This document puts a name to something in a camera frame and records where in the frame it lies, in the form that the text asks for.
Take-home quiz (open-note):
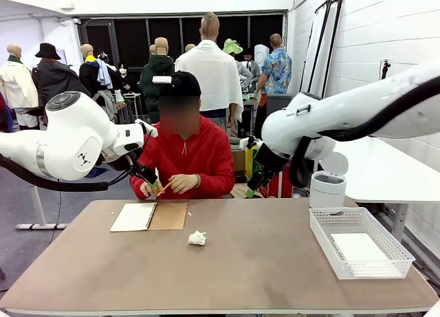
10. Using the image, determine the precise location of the brown cardboard box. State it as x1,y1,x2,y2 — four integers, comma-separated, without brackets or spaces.
232,148,247,174

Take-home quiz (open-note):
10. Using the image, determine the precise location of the grey-green folded cloth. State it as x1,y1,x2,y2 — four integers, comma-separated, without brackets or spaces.
229,137,249,155

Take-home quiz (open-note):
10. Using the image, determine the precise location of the background person with face mask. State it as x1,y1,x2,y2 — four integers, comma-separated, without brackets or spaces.
116,63,139,95

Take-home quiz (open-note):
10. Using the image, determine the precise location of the spiral notebook with brown cover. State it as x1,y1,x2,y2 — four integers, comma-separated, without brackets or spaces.
109,202,188,232

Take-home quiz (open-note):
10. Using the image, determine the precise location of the white tower fan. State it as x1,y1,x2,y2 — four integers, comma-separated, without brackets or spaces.
254,44,270,67

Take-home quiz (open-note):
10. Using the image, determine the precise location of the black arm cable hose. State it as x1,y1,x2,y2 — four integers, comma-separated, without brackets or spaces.
289,86,440,189
0,154,138,193

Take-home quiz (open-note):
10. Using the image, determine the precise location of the mannequin with green hat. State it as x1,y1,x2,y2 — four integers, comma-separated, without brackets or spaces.
222,38,254,91

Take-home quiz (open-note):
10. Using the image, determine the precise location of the white round trash bin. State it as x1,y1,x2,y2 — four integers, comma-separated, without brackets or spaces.
308,151,349,209

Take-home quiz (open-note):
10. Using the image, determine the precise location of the black-framed white panel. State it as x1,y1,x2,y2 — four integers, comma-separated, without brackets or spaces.
297,0,333,95
318,0,344,98

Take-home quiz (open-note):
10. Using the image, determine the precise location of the person's right forearm red sleeve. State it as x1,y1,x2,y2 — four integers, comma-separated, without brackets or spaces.
129,176,152,200

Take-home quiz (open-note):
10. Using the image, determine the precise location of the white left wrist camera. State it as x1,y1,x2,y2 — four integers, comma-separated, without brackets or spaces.
134,118,159,138

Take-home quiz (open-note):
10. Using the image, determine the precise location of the white paper sheet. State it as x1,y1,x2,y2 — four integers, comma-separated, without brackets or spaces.
329,232,391,263

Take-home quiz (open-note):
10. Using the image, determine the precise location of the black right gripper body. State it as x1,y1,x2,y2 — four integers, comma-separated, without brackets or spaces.
247,143,289,190

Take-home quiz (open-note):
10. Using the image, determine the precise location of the white perforated plastic basket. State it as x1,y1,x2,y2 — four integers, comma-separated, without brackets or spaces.
308,206,416,280

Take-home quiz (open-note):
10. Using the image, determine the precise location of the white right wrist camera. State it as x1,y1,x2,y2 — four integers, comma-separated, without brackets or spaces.
239,136,259,151

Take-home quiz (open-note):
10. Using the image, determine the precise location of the mannequin in blue floral shirt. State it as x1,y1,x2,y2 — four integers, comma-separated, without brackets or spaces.
253,33,293,139

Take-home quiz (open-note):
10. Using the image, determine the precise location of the grey metal cabinet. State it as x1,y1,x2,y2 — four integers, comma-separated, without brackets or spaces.
266,93,294,120

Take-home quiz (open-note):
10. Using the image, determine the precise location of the mannequin with black bucket hat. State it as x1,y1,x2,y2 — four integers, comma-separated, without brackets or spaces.
31,43,92,126

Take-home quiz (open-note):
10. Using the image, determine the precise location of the yellow green box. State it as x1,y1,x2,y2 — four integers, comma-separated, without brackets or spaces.
244,146,259,182

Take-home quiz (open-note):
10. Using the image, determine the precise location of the mannequin in white cape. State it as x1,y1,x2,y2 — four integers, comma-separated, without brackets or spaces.
174,12,245,132

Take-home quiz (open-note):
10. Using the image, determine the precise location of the black cap with white label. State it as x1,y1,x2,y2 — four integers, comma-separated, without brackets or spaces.
152,71,202,98

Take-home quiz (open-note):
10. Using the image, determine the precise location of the mannequin in cream jacket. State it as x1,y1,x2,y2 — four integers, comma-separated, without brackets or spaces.
0,44,39,131

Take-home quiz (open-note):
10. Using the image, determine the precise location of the white round stool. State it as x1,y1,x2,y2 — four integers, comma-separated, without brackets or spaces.
122,91,144,120

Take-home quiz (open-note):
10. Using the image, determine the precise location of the white table leg with foot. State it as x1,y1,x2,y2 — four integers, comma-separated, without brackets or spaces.
15,185,68,231

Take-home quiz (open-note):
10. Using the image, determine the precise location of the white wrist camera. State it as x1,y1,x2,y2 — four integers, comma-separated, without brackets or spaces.
239,136,259,151
134,118,159,138

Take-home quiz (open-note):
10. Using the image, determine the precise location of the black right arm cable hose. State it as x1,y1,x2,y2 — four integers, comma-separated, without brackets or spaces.
289,86,440,189

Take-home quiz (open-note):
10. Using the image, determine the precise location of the person's left hand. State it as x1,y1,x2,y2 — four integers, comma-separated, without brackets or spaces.
168,174,200,195

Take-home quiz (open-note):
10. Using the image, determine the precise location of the white paper ball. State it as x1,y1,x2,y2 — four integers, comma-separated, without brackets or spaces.
187,230,208,246

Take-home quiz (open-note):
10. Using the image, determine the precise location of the red shopping bag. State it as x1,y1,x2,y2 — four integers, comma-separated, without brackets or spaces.
259,165,296,198

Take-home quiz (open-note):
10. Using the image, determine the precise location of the mannequin in dark green puffer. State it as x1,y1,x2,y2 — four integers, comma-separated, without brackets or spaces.
140,36,176,124

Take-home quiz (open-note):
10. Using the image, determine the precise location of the mannequin with yellow collar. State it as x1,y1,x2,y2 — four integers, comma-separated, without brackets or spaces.
78,43,114,100

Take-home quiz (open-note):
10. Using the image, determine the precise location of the background person in black cap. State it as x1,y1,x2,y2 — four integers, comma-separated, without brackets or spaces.
241,48,262,91

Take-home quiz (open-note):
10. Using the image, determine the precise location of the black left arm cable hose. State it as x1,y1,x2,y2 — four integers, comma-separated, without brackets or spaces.
0,154,138,193

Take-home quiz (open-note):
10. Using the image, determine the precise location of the person's left forearm red sleeve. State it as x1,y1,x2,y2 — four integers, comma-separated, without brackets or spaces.
196,172,236,198

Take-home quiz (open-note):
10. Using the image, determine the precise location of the person's right hand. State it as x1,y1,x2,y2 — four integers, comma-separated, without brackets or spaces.
140,181,162,198

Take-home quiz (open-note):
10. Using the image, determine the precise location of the person in red hoodie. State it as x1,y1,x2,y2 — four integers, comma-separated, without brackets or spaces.
129,71,236,200

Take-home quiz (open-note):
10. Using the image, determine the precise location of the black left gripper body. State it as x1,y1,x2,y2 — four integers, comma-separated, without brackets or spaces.
129,164,158,185

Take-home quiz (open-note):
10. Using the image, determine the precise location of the white desk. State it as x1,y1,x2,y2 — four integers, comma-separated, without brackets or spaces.
329,136,440,243

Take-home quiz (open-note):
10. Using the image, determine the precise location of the green shopping bag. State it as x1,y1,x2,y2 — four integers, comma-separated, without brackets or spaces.
252,158,263,186

